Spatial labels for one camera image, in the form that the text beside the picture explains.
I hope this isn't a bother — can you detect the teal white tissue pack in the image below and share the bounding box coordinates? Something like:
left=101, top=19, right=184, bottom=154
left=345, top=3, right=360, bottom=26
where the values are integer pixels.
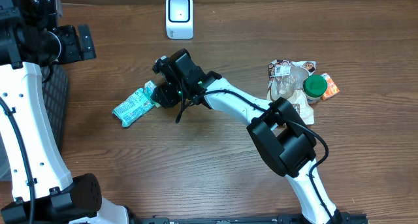
left=144, top=80, right=161, bottom=108

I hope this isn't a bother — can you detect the light green wet wipes pack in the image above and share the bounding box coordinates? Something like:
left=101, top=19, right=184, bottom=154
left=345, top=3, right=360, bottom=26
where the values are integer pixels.
left=112, top=88, right=154, bottom=127

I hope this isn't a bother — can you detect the brown white snack pouch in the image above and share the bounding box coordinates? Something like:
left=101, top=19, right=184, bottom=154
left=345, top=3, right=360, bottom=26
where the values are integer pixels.
left=266, top=59, right=316, bottom=125

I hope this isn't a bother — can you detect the green lid seasoning jar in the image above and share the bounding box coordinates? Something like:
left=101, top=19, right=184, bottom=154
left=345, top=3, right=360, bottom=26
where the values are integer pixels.
left=303, top=75, right=328, bottom=104

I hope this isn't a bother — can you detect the orange tissue pack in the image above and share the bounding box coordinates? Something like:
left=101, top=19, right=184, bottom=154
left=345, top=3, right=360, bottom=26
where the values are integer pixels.
left=321, top=72, right=340, bottom=100

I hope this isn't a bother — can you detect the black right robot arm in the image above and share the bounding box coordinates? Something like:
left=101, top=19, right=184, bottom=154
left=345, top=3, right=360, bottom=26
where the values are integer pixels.
left=152, top=49, right=342, bottom=223

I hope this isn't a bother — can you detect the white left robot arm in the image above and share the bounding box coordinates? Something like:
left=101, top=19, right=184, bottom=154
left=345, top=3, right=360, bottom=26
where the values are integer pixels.
left=1, top=0, right=134, bottom=223

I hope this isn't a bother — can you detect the white barcode scanner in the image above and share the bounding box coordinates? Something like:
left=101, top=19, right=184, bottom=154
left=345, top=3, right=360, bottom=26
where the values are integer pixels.
left=165, top=0, right=194, bottom=40

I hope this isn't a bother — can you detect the grey plastic mesh basket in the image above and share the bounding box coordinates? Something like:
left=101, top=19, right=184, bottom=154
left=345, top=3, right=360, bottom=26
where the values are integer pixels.
left=1, top=65, right=69, bottom=182

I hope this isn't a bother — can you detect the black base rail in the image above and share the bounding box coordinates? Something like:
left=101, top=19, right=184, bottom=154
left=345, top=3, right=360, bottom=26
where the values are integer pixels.
left=129, top=212, right=369, bottom=224

